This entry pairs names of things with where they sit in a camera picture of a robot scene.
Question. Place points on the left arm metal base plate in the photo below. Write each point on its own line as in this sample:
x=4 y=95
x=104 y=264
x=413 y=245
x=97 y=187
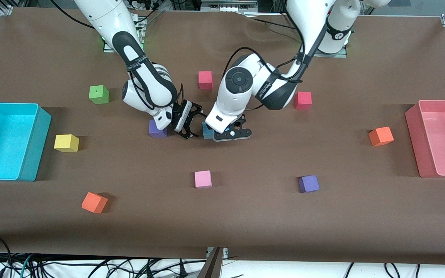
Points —
x=332 y=55

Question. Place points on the dark angled bar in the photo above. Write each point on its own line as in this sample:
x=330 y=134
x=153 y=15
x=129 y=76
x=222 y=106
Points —
x=211 y=268

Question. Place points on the orange foam block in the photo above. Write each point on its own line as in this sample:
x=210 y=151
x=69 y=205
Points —
x=381 y=136
x=94 y=202

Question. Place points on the brown table cloth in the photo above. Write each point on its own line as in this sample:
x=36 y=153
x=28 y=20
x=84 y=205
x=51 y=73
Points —
x=245 y=224

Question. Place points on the metal table bracket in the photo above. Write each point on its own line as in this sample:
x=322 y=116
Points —
x=224 y=251

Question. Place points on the green foam block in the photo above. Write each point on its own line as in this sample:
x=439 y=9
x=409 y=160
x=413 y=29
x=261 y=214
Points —
x=99 y=95

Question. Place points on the purple foam block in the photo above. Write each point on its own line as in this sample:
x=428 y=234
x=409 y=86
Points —
x=157 y=133
x=309 y=183

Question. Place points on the light blue foam block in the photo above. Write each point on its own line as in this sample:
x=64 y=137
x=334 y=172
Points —
x=208 y=132

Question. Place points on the pink foam block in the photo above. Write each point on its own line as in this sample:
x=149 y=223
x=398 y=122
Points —
x=203 y=179

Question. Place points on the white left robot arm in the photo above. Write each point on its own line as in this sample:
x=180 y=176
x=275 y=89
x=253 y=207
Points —
x=303 y=19

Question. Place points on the grey equipment box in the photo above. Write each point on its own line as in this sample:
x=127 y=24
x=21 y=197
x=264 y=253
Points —
x=228 y=5

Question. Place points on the red foam block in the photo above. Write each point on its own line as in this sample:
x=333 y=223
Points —
x=205 y=80
x=303 y=101

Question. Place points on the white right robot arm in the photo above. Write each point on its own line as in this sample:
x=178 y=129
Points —
x=106 y=15

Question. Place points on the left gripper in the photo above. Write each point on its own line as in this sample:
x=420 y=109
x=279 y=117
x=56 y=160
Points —
x=208 y=127

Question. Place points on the cyan plastic bin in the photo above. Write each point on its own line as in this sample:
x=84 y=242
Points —
x=2 y=143

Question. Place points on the pink plastic bin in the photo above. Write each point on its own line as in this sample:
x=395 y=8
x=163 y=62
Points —
x=444 y=139

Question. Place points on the yellow foam block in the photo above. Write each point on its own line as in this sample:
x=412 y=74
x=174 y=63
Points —
x=66 y=143

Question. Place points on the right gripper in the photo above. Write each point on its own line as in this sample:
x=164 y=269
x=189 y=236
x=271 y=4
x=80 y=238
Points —
x=189 y=118

